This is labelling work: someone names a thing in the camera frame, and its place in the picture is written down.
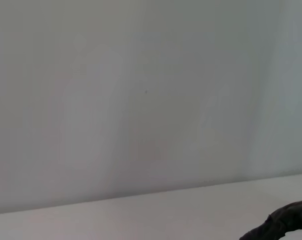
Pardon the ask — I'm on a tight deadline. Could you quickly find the black round teapot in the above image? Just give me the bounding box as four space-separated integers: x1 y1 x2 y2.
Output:
239 199 302 240

